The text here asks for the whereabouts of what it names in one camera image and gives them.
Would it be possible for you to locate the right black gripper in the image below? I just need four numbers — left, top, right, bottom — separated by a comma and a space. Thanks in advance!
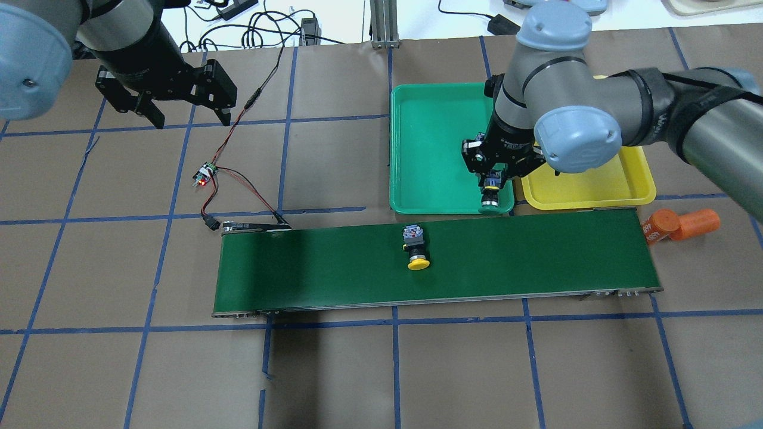
461, 116, 546, 179

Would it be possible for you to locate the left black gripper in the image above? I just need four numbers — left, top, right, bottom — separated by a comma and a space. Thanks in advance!
95, 42, 238, 129

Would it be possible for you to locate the green push button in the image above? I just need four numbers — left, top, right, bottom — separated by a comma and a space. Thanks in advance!
479, 169, 505, 215

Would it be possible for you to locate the yellow push button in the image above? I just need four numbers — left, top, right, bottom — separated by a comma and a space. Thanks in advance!
402, 223, 431, 271

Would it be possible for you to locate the plain orange cylinder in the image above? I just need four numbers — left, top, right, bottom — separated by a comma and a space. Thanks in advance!
669, 209, 721, 241

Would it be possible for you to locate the orange cylinder with numbers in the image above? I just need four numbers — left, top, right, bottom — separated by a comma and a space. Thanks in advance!
641, 209, 680, 246

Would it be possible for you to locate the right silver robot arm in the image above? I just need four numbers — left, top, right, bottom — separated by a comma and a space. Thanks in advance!
461, 1, 762, 220

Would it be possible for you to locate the green plastic tray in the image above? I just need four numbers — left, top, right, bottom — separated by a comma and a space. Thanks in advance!
389, 82, 492, 215

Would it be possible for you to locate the yellow plastic tray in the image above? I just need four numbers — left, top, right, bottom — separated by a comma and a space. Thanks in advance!
521, 147, 657, 211

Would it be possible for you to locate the black power adapter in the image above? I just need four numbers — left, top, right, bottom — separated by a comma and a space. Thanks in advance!
486, 14, 521, 35

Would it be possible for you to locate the green conveyor belt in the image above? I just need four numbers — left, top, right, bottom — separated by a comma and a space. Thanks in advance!
212, 209, 662, 318

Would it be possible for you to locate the red black wire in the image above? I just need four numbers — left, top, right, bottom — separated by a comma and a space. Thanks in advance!
200, 45, 293, 233

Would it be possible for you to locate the aluminium frame post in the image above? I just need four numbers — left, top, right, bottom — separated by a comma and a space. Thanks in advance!
370, 0, 400, 51

